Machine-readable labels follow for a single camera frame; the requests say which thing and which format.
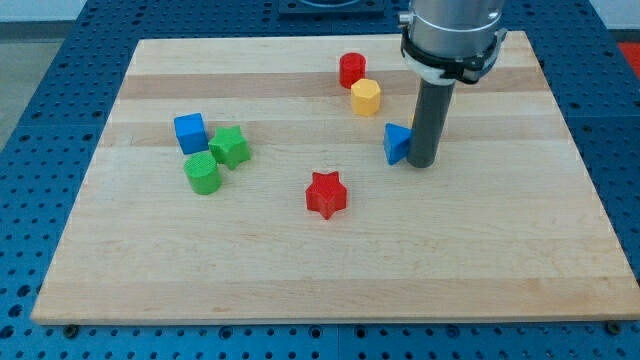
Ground red star block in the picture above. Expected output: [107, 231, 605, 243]
[305, 171, 348, 220]

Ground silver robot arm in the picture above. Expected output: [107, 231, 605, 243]
[398, 0, 506, 86]

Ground red cylinder block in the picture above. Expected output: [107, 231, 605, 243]
[339, 52, 366, 89]

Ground wooden board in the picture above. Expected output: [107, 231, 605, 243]
[31, 31, 639, 325]

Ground blue cube block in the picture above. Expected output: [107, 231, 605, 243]
[173, 113, 208, 155]

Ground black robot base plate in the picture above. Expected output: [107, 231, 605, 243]
[276, 0, 385, 15]

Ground yellow hexagon block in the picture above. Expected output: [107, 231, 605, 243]
[351, 78, 381, 116]

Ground green cylinder block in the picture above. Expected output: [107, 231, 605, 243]
[183, 152, 222, 195]

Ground green star block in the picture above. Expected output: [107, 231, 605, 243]
[208, 125, 251, 170]

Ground blue triangle block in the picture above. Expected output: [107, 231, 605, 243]
[383, 123, 412, 165]

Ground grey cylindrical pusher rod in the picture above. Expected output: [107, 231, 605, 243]
[407, 80, 455, 168]

